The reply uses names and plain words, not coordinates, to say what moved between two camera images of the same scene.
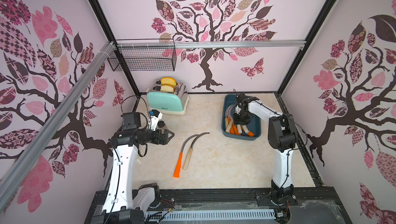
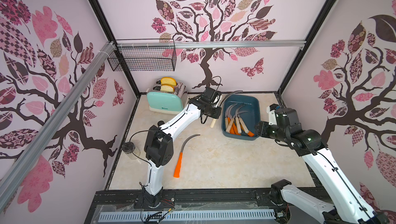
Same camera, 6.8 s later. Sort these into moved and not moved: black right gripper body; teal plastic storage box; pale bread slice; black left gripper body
Moved: black right gripper body; black left gripper body
Not moved: teal plastic storage box; pale bread slice
